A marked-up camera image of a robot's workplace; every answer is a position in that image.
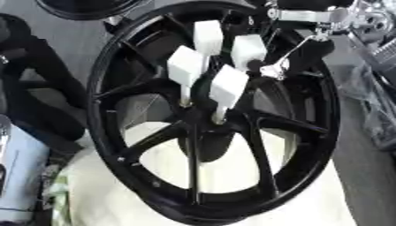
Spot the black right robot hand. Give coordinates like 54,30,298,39
246,0,359,82

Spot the white pin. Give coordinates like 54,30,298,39
207,64,251,126
229,34,270,72
165,44,208,109
192,19,226,73

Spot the black spoked wheel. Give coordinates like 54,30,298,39
83,1,342,226

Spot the black round tire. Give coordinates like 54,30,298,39
34,0,152,21

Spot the white sack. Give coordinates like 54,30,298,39
49,121,359,226

